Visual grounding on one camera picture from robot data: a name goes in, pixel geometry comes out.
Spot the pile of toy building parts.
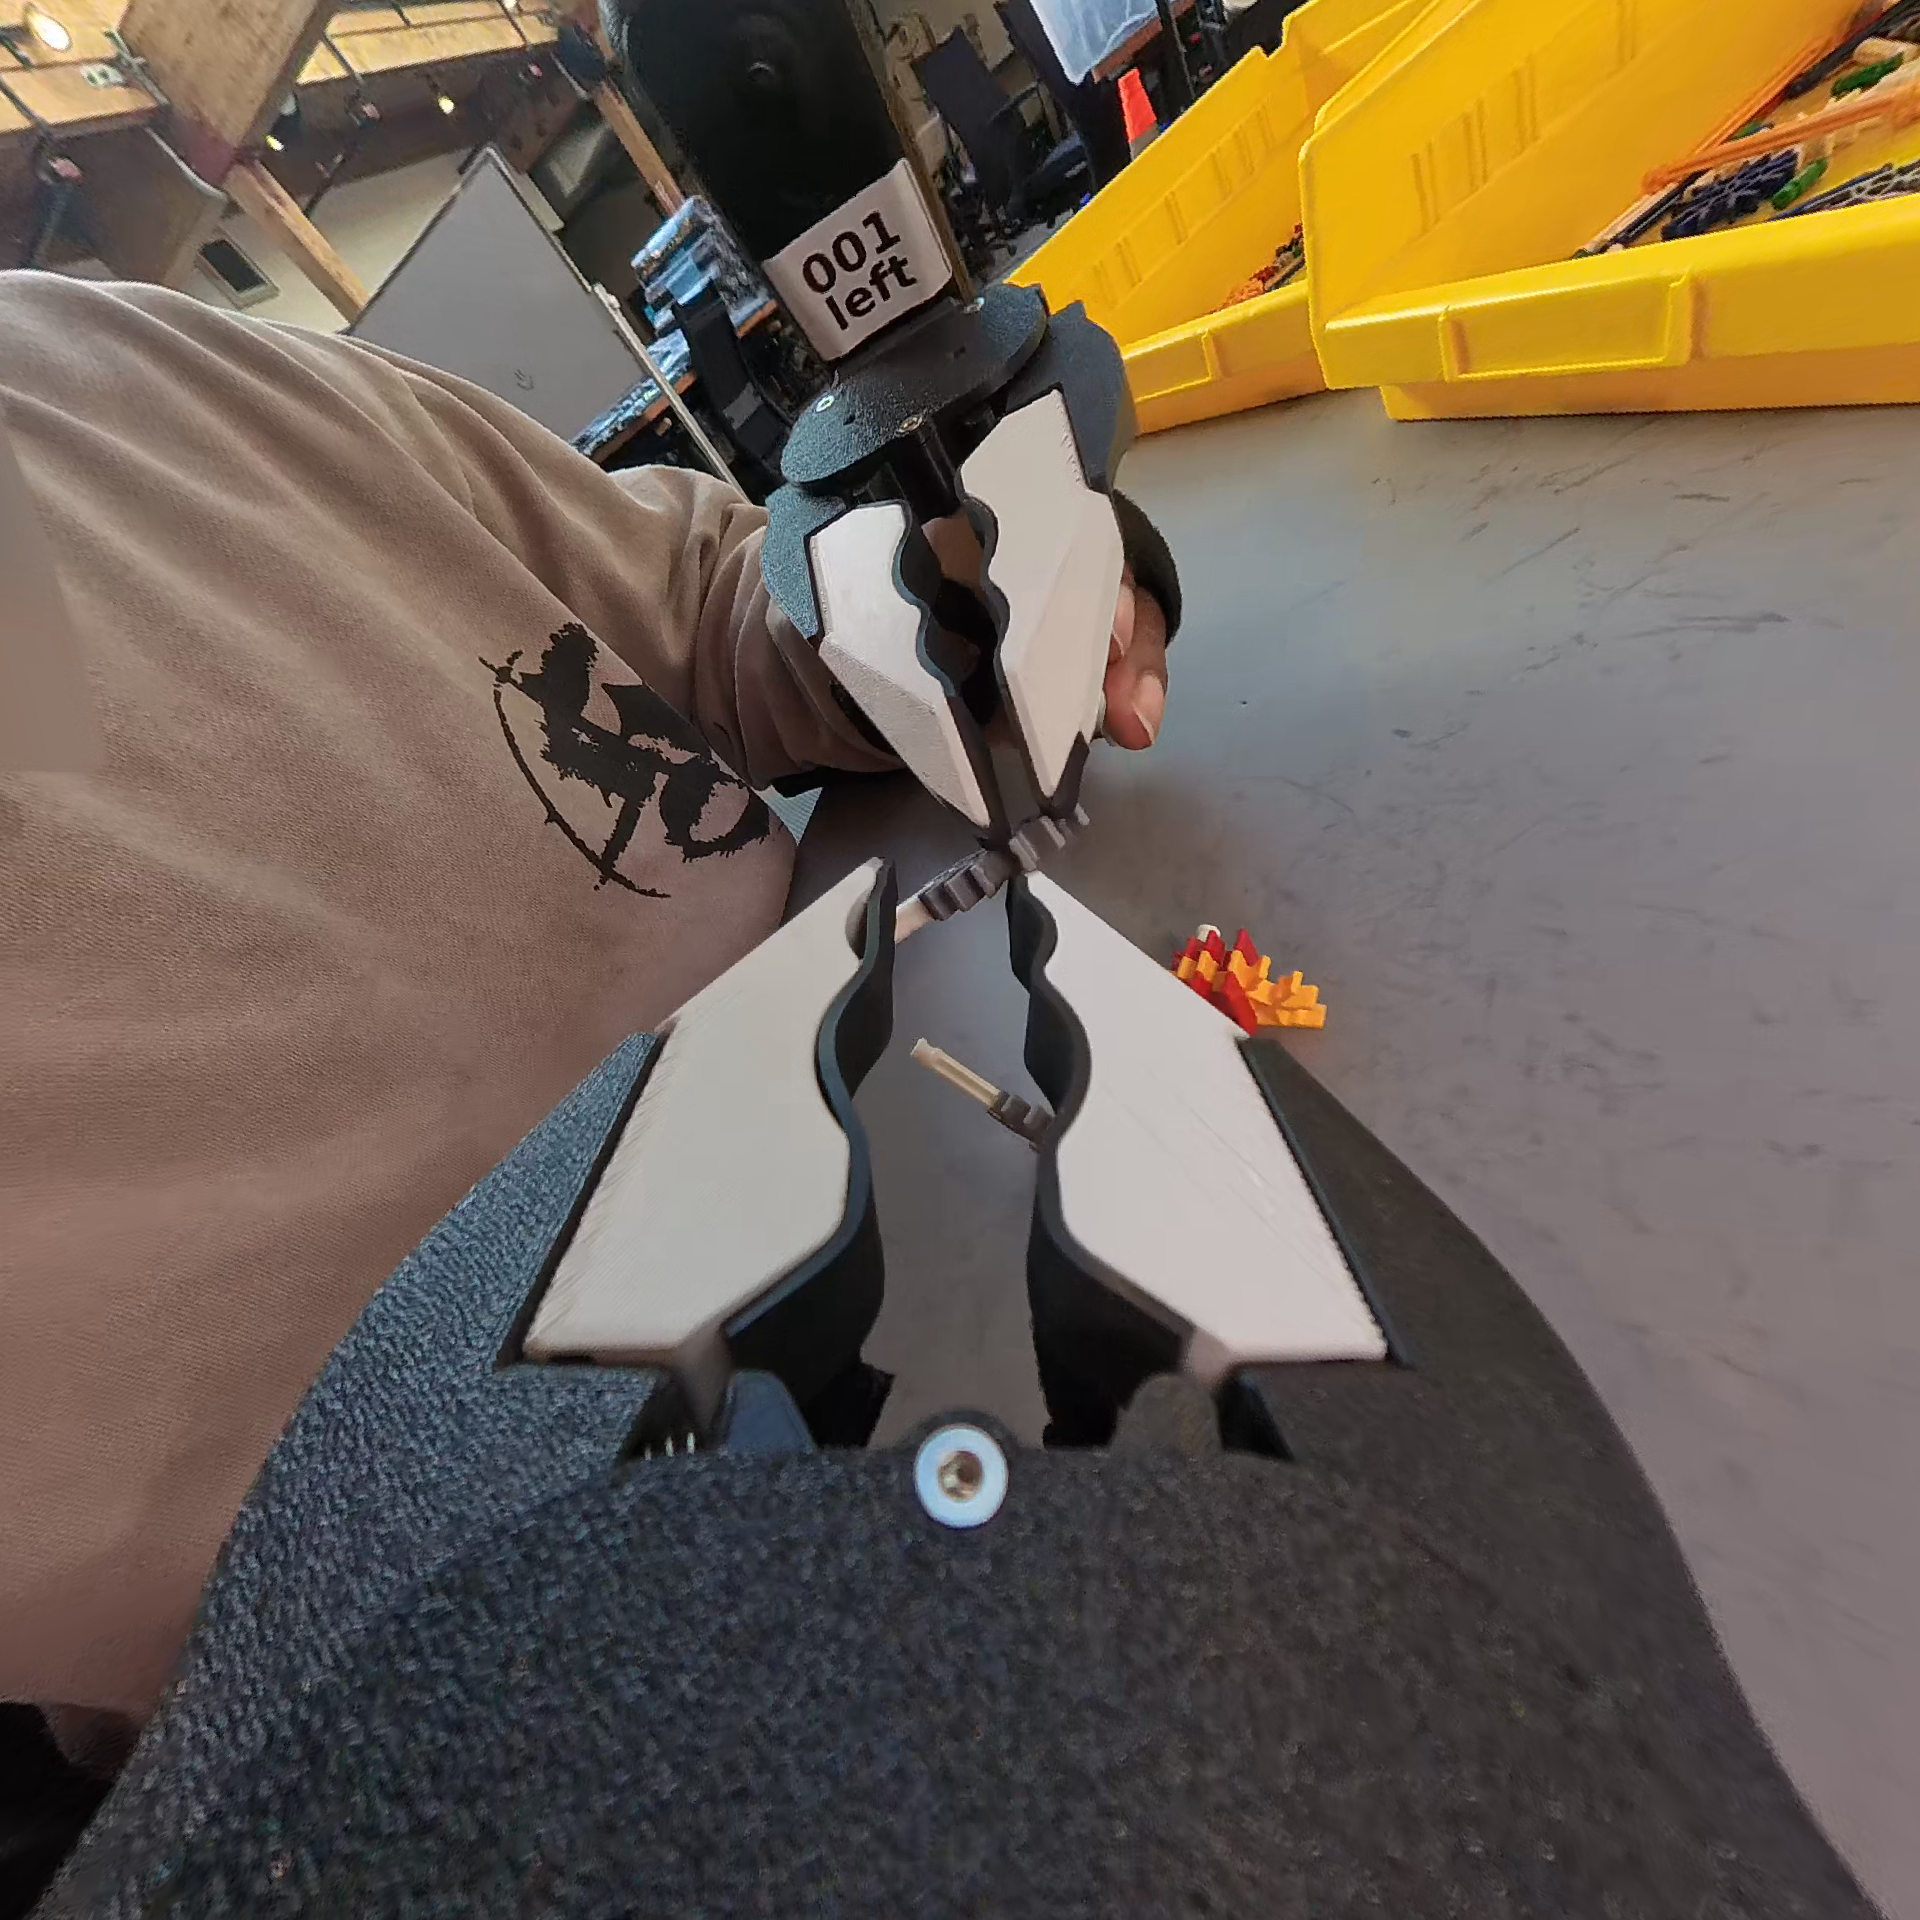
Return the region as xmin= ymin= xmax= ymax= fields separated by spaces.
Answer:
xmin=1574 ymin=30 xmax=1920 ymax=258
xmin=1223 ymin=223 xmax=1309 ymax=309

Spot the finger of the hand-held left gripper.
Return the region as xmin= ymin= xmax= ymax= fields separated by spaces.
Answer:
xmin=956 ymin=389 xmax=1131 ymax=824
xmin=811 ymin=502 xmax=1011 ymax=834

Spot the black office chair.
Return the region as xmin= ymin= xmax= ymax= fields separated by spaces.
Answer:
xmin=915 ymin=30 xmax=1091 ymax=250

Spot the person's left forearm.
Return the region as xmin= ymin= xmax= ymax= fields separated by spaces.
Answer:
xmin=601 ymin=462 xmax=911 ymax=794

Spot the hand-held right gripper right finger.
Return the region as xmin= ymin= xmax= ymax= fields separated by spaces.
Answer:
xmin=1009 ymin=869 xmax=1390 ymax=1450

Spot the person's beige sweater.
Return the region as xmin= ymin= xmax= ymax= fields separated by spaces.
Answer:
xmin=0 ymin=270 xmax=813 ymax=1728

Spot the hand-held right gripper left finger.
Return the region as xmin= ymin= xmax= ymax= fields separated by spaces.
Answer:
xmin=522 ymin=857 xmax=901 ymax=1450

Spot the yellow plastic bin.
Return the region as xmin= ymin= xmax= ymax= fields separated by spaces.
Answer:
xmin=1012 ymin=0 xmax=1442 ymax=438
xmin=1303 ymin=0 xmax=1920 ymax=425

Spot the grey partition panel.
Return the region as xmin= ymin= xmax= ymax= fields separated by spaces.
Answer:
xmin=353 ymin=150 xmax=662 ymax=438

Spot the person's left hand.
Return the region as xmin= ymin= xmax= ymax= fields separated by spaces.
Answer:
xmin=1098 ymin=575 xmax=1172 ymax=755

